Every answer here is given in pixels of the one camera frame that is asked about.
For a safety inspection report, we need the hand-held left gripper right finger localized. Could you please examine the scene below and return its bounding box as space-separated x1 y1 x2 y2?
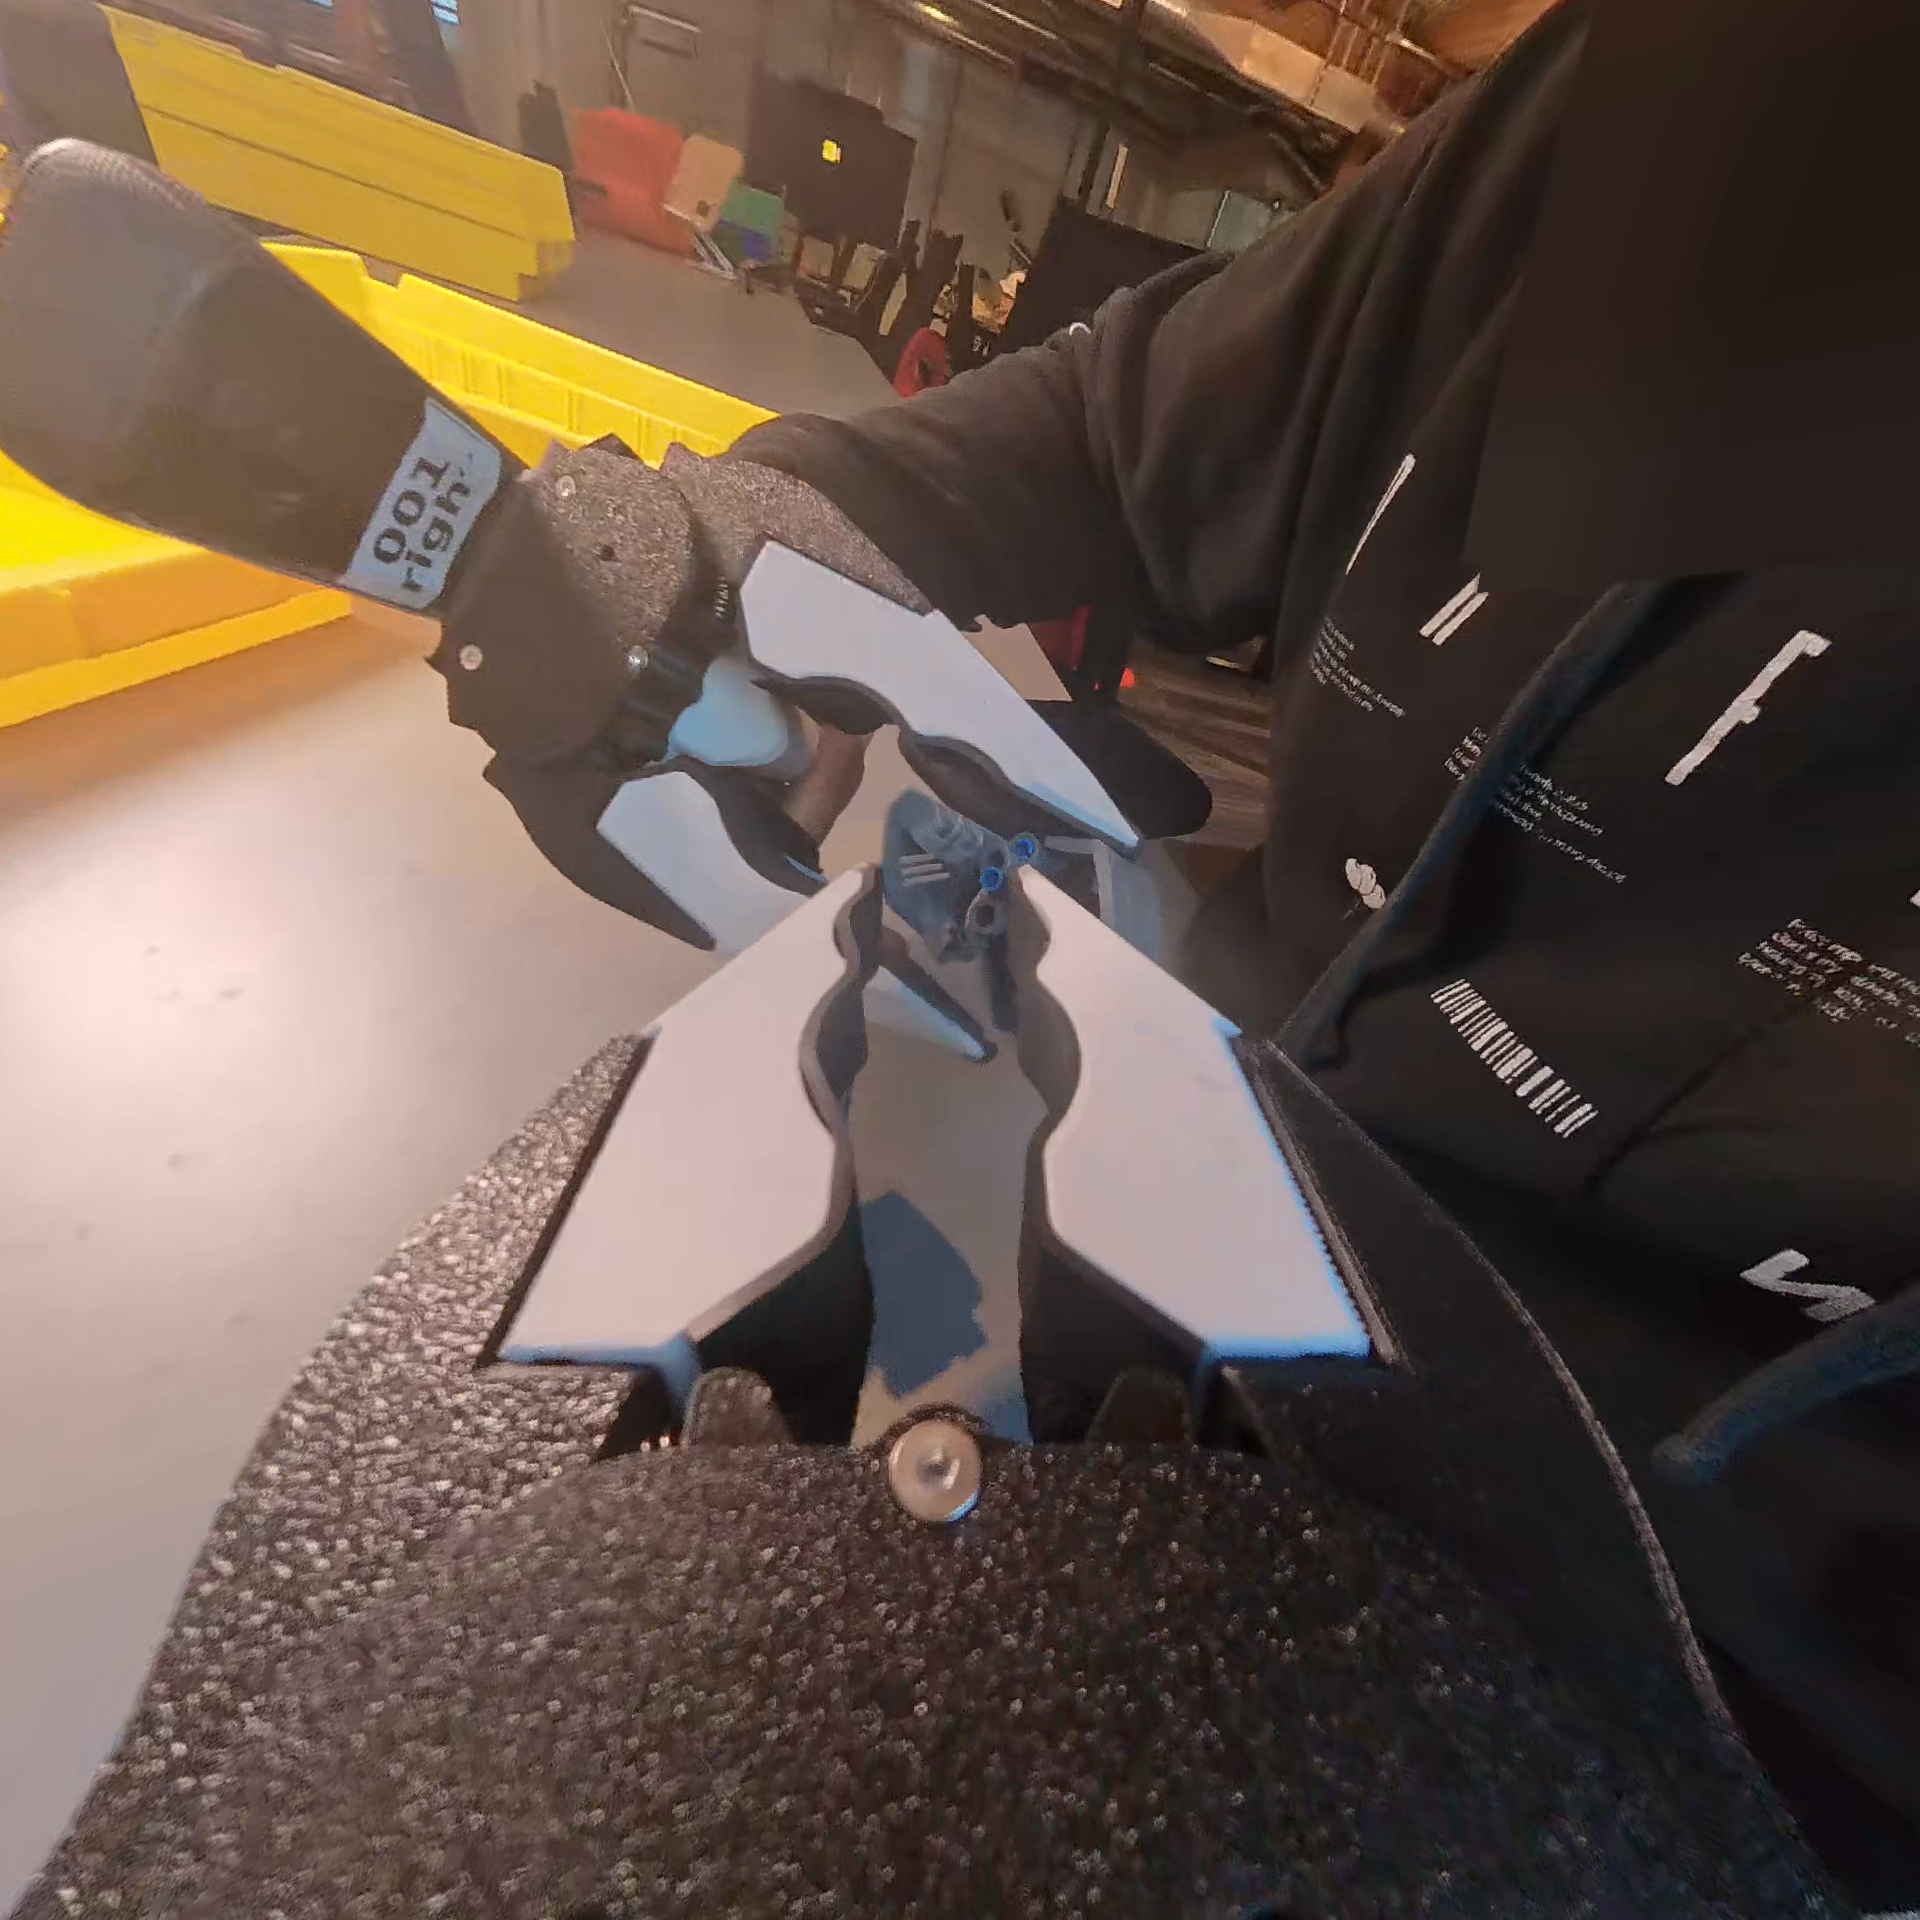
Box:
1013 867 1378 1419

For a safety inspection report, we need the red bean bag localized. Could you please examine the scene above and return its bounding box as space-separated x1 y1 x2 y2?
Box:
576 105 689 249

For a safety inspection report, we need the person's right forearm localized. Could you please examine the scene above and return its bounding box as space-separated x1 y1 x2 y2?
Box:
717 248 1354 664

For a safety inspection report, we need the grey desk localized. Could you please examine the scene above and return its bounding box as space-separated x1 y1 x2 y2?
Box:
0 256 1278 1876

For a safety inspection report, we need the person's black hoodie torso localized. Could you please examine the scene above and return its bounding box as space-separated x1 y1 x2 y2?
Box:
1170 0 1920 1920

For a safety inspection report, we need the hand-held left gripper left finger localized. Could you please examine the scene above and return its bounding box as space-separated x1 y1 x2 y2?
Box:
497 865 888 1419

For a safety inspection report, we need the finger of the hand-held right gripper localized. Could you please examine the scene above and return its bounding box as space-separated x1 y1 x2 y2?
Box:
739 537 1145 853
596 765 1002 1062

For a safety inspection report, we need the person's right hand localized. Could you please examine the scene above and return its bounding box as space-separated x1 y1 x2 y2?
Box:
779 725 868 842

